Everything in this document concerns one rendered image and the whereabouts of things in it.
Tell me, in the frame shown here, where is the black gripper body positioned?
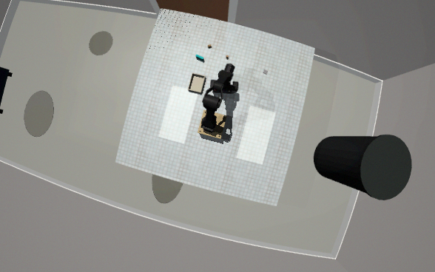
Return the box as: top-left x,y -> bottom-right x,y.
210,80 -> 239,92

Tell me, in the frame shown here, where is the small teal block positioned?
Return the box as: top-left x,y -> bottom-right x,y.
195,54 -> 204,61

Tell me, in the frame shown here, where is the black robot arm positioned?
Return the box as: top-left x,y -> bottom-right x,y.
201,63 -> 235,133

